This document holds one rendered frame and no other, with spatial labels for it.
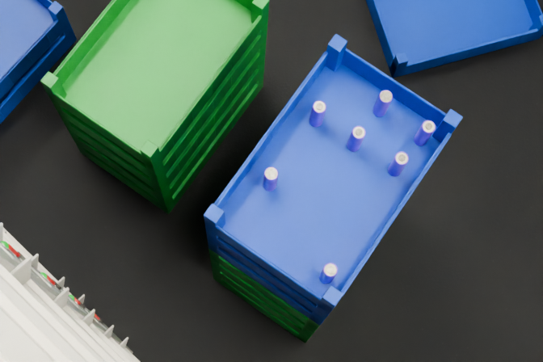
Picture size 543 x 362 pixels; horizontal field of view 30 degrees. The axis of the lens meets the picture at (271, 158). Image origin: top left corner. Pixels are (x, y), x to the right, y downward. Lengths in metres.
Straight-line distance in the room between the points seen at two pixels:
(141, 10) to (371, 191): 0.49
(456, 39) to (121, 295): 0.79
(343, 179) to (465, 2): 0.74
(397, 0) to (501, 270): 0.55
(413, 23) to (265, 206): 0.73
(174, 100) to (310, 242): 0.35
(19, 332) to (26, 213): 1.38
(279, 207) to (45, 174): 0.65
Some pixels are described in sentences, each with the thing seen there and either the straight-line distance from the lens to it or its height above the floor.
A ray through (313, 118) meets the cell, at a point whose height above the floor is 0.52.
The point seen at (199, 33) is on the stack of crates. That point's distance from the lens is 1.60.
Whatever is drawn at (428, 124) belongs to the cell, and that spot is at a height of 0.55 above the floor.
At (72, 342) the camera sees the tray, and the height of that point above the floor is 1.12.
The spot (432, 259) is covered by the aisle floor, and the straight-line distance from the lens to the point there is 1.86.
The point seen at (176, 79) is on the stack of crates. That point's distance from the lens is 1.57.
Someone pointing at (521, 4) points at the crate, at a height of 0.00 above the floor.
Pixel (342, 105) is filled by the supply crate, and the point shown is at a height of 0.48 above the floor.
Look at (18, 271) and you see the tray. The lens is 0.86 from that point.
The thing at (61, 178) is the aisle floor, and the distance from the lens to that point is 1.89.
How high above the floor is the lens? 1.81
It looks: 75 degrees down
